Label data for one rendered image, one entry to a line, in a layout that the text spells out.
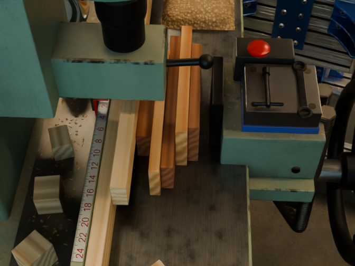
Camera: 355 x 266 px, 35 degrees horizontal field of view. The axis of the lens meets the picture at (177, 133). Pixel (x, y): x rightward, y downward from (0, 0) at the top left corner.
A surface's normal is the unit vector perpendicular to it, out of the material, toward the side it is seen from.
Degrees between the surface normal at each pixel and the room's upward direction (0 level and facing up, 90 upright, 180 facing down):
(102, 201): 0
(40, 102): 90
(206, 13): 34
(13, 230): 0
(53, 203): 90
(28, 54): 90
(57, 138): 0
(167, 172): 90
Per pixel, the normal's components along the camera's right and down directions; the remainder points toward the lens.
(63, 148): 0.29, 0.75
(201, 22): -0.05, 0.52
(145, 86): -0.04, 0.79
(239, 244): 0.00, -0.62
